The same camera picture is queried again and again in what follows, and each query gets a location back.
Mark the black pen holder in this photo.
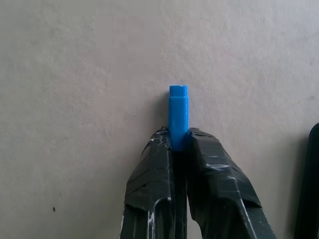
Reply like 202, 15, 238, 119
294, 122, 319, 239

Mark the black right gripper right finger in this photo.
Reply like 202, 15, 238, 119
184, 127, 278, 239

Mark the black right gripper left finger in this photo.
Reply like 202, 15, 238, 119
119, 126, 188, 239

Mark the blue plastic peg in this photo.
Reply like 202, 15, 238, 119
168, 85, 191, 152

